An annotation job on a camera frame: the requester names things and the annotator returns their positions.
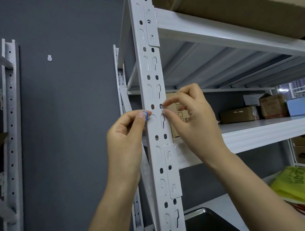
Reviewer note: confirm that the person's right hand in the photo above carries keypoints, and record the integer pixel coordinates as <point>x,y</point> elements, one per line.
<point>200,133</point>

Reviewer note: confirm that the person's left hand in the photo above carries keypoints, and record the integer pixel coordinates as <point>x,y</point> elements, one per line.
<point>124,147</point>

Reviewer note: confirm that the white perforated shelf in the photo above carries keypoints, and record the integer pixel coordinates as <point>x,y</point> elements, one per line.
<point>147,64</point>

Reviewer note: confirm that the person's right forearm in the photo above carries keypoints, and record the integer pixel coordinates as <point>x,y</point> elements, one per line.
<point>252,192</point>

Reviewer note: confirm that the flat cardboard box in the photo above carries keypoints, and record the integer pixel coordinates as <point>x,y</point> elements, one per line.
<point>238,115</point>

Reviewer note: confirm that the small printed cardboard box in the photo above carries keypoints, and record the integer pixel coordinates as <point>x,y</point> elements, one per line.
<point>170,96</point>

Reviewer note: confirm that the white paper sheet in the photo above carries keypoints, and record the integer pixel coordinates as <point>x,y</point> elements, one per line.
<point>251,99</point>

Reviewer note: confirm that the white metal shelving rack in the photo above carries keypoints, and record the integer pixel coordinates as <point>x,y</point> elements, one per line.
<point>214,204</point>

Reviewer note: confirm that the brown box with red print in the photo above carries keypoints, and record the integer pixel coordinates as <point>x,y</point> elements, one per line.
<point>272,107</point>

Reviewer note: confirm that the steel tray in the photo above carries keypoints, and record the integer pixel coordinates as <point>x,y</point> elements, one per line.
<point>207,222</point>

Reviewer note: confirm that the light blue box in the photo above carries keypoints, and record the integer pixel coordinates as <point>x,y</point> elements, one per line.
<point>296,107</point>

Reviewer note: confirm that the cardboard box with dark print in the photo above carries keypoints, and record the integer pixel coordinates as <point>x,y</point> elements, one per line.
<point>299,152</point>

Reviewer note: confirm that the yellow-green plastic bag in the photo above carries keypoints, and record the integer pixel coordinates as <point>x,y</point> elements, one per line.
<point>293,183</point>

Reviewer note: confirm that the flat brown cardboard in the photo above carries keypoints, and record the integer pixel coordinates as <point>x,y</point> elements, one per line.
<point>2,138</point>

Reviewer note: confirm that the large cardboard box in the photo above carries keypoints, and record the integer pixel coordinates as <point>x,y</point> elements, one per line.
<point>238,14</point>

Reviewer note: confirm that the white wall hook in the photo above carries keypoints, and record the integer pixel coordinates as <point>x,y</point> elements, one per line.
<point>49,58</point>

